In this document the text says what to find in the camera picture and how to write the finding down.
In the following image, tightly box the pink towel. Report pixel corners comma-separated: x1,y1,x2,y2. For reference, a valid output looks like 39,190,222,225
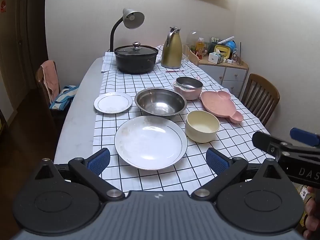
41,60,60,103

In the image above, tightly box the glass pot lid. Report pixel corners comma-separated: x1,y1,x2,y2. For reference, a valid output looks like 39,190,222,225
114,42,158,55

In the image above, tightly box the blue striped bag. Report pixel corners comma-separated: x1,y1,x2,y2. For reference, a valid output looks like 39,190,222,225
49,85,80,111

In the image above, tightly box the checked white tablecloth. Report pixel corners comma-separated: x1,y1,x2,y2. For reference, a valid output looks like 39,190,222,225
92,44,275,193

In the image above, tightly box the grey drawer cabinet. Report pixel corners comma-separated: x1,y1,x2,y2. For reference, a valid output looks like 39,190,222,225
197,55,249,98

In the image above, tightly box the brown door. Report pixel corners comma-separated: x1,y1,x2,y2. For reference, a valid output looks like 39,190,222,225
0,0,48,95

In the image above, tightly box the gold thermos jug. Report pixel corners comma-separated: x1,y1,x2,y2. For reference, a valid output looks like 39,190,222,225
160,26,182,69

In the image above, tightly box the cream bowl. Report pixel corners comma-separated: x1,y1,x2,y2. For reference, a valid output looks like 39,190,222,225
185,110,220,143

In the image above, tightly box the clear glass cup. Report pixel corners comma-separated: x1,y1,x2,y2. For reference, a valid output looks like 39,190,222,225
181,44,191,63

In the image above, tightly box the brown wooden chair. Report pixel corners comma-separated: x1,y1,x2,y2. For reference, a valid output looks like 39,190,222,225
239,74,280,127
35,60,75,120

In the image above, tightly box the yellow printed bag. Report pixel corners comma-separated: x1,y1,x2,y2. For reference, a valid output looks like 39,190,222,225
296,183,310,202

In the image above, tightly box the pink pot with handle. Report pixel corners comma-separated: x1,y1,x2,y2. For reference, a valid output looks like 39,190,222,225
172,77,203,101

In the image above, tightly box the grey desk lamp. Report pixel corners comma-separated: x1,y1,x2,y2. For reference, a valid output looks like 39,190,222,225
109,8,145,52

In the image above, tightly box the large white plate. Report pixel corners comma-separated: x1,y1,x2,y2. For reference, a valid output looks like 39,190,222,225
114,116,188,170

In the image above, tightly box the glass dome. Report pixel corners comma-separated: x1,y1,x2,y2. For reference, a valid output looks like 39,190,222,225
186,31,208,53

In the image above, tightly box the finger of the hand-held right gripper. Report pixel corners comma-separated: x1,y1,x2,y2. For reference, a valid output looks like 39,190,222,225
290,127,320,147
252,131,295,158

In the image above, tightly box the orange bottle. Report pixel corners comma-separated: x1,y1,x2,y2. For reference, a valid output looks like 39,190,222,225
196,37,205,59

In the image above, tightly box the white tissue box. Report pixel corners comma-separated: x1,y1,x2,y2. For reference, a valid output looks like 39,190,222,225
208,51,223,64

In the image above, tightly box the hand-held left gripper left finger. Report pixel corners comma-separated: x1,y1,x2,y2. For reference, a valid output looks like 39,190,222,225
35,148,125,202

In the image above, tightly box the small white plate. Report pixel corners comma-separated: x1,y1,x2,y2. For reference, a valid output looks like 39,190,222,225
94,92,133,114

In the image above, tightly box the pink divided plate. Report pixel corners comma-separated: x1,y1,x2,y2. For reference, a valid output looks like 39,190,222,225
201,91,244,124

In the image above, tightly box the light wooden stand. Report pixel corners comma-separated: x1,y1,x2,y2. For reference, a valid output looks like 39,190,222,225
183,45,200,67

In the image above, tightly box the large steel bowl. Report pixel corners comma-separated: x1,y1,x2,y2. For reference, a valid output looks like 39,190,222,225
134,88,187,120

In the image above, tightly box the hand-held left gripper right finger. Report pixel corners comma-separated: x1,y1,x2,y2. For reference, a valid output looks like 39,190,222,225
192,147,285,202

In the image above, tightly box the black cooking pot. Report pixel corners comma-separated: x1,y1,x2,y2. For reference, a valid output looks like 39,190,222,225
114,45,158,74

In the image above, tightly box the person's right hand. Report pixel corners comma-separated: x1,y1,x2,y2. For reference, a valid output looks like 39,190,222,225
304,200,320,232

